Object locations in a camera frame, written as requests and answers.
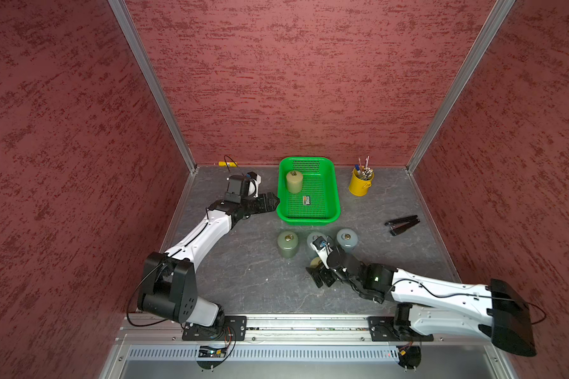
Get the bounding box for grey canister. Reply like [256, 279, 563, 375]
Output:
[336, 228, 359, 253]
[307, 232, 325, 257]

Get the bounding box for beige canister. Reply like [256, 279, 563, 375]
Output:
[286, 170, 303, 194]
[310, 257, 322, 268]

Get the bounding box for green canister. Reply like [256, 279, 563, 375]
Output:
[277, 231, 300, 259]

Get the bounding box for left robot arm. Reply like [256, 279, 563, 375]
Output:
[136, 192, 280, 329]

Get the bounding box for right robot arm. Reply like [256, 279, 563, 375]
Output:
[307, 250, 537, 357]

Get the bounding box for green plastic basket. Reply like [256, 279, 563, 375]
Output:
[277, 156, 341, 226]

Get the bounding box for yellow marker pen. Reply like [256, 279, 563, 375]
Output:
[218, 161, 238, 167]

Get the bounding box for black stapler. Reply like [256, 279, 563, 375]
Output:
[384, 215, 420, 236]

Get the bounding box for yellow pen cup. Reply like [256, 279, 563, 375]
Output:
[349, 168, 375, 197]

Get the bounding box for pens in cup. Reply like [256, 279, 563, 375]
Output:
[354, 156, 374, 181]

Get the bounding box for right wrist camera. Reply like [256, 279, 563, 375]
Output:
[311, 235, 332, 268]

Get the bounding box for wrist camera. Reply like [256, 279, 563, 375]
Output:
[311, 235, 332, 268]
[224, 171, 262, 204]

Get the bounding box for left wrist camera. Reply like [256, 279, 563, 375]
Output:
[224, 171, 262, 204]

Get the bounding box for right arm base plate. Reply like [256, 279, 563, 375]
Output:
[367, 316, 434, 343]

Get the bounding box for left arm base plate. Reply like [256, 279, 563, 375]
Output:
[181, 316, 248, 343]

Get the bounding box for aluminium front rail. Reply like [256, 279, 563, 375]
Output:
[115, 314, 491, 347]

